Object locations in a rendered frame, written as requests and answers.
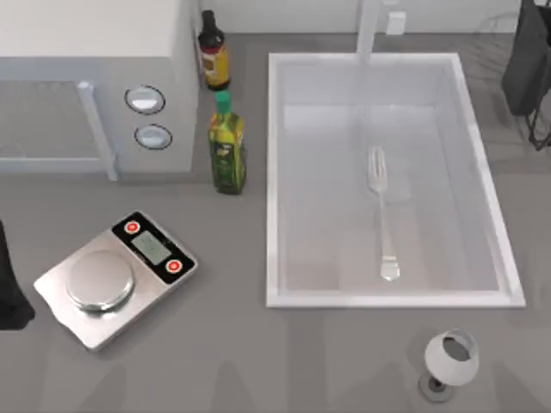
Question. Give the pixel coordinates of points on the silver fork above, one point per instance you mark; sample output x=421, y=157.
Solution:
x=383, y=215

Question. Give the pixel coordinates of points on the tall white tap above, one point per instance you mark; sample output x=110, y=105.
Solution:
x=368, y=30

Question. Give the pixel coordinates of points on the round microwave knob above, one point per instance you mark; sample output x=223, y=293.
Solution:
x=152, y=137
x=144, y=100

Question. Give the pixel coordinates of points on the white wine glass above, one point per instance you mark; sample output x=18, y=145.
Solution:
x=452, y=357

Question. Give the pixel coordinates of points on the green oil bottle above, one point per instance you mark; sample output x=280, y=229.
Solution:
x=227, y=150

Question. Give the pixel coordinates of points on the white wall socket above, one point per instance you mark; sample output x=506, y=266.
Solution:
x=395, y=22

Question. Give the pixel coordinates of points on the silver kitchen scale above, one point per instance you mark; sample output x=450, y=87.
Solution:
x=116, y=279

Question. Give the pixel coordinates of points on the pale microwave oven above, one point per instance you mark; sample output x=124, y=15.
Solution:
x=86, y=38

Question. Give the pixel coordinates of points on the white sink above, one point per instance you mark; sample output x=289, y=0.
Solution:
x=490, y=193

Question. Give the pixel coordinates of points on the dark brown bottle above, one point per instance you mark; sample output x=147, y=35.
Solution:
x=212, y=53

